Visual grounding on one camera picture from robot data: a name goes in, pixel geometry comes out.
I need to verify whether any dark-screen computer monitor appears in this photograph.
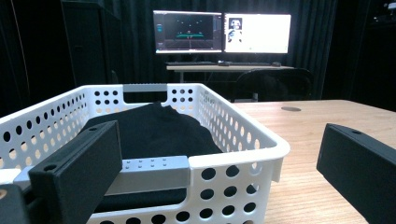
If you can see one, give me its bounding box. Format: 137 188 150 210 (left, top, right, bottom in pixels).
152 9 224 56

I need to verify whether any black cloth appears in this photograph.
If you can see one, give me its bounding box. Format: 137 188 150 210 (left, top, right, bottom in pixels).
78 102 224 213

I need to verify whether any wooden monitor desk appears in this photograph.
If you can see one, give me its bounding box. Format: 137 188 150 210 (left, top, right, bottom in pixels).
165 63 295 84

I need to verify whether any black office chair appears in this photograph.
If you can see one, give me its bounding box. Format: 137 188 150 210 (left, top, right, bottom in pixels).
233 67 315 104

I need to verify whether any white perforated plastic basket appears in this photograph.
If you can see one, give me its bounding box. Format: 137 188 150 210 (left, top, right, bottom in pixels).
0 82 291 224

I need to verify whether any grey table cable grommet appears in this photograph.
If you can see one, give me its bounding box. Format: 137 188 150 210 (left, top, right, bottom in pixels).
280 105 303 113

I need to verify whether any black keyboard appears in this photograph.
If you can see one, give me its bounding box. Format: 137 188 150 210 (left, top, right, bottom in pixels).
166 61 219 66

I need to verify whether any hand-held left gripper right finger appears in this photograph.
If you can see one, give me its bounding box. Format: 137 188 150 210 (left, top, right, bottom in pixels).
316 123 396 224

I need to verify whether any white-screen computer monitor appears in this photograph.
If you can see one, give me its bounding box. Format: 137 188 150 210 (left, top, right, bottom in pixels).
222 12 292 55

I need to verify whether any dark cabinet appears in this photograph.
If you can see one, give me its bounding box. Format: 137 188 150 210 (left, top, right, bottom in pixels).
60 0 123 89

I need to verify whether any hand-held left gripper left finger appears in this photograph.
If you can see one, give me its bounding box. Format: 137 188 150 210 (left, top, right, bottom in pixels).
28 120 123 224

